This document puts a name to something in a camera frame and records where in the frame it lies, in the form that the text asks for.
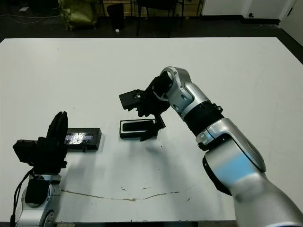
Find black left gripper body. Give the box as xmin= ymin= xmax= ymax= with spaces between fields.
xmin=33 ymin=136 xmax=87 ymax=175

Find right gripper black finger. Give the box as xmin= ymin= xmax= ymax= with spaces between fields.
xmin=140 ymin=123 xmax=159 ymax=142

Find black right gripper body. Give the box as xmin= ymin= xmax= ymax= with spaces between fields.
xmin=136 ymin=86 xmax=170 ymax=130

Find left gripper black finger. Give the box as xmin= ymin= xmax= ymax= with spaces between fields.
xmin=62 ymin=111 xmax=70 ymax=145
xmin=48 ymin=111 xmax=64 ymax=143

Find black phone-like camera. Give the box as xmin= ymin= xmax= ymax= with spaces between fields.
xmin=122 ymin=121 xmax=154 ymax=132

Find black glossy box lid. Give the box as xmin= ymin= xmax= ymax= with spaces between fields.
xmin=65 ymin=128 xmax=103 ymax=152

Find black box base white insert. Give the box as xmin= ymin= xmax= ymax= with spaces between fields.
xmin=119 ymin=119 xmax=159 ymax=140

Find black waste bin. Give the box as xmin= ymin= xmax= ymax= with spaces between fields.
xmin=107 ymin=2 xmax=125 ymax=30

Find black mesh office chair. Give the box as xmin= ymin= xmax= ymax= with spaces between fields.
xmin=136 ymin=0 xmax=185 ymax=38

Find crumpled plastic bag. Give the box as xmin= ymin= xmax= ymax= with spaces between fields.
xmin=58 ymin=0 xmax=99 ymax=31

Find white door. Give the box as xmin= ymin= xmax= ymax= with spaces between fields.
xmin=280 ymin=0 xmax=303 ymax=45

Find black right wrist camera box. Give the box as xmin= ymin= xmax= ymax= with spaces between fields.
xmin=119 ymin=89 xmax=144 ymax=111

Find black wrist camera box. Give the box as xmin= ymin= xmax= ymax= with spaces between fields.
xmin=119 ymin=89 xmax=144 ymax=111
xmin=13 ymin=139 xmax=40 ymax=166

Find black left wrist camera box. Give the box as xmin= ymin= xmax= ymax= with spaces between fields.
xmin=13 ymin=139 xmax=40 ymax=166

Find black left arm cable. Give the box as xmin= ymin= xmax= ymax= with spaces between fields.
xmin=10 ymin=171 xmax=33 ymax=224

